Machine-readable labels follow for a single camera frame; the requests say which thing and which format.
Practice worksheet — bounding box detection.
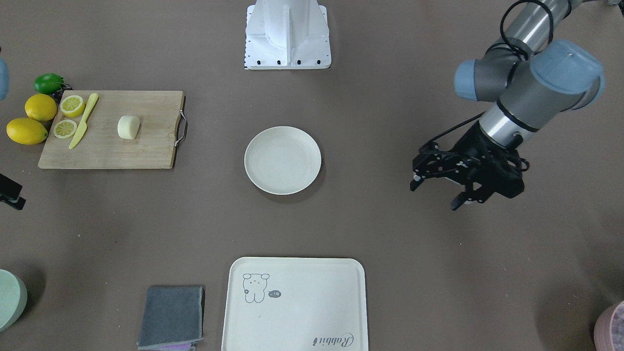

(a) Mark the lemon half outer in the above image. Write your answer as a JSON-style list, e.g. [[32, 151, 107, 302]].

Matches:
[[51, 118, 78, 138]]

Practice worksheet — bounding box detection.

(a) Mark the cream rabbit tray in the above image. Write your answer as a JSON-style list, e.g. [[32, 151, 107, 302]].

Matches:
[[221, 257, 370, 351]]

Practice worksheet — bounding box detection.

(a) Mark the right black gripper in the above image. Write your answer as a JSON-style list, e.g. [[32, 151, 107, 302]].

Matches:
[[0, 174, 25, 210]]

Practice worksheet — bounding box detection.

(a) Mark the white round plate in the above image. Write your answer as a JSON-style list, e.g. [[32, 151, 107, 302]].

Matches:
[[244, 126, 322, 195]]

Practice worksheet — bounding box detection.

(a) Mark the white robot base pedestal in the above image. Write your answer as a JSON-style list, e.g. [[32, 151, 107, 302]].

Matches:
[[244, 0, 332, 70]]

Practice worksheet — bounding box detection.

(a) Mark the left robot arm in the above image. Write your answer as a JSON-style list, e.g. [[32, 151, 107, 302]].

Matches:
[[410, 0, 605, 210]]

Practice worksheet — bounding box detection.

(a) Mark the green ceramic bowl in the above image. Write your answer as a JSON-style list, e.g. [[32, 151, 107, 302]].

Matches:
[[0, 269, 27, 331]]

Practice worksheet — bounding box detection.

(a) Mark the lemon half near lime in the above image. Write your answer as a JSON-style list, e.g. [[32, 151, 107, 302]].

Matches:
[[59, 95, 86, 118]]

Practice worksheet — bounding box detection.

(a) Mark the whole lemon outer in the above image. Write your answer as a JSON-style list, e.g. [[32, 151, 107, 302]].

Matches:
[[6, 118, 48, 146]]

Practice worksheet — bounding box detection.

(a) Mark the whole lemon near lime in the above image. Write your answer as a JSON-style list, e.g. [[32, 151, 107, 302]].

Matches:
[[24, 94, 58, 122]]

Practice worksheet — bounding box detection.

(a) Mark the grey folded cloth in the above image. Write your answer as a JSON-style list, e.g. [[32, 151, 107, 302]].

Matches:
[[137, 285, 204, 351]]

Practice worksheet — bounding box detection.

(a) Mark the yellow plastic knife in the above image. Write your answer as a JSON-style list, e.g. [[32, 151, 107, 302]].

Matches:
[[69, 93, 99, 149]]

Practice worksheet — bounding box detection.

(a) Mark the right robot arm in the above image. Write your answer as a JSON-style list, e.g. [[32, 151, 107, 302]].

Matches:
[[0, 58, 25, 211]]

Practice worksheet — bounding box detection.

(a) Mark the wooden cutting board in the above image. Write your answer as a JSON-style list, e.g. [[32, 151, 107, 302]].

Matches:
[[38, 90, 185, 170]]

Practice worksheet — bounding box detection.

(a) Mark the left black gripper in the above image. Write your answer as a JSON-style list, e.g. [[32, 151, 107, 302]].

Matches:
[[410, 122, 530, 211]]

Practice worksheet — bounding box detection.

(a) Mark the green lime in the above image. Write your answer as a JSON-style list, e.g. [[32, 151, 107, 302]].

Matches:
[[33, 73, 65, 95]]

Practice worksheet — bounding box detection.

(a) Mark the pink bowl of ice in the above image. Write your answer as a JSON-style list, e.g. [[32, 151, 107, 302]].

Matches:
[[593, 302, 624, 351]]

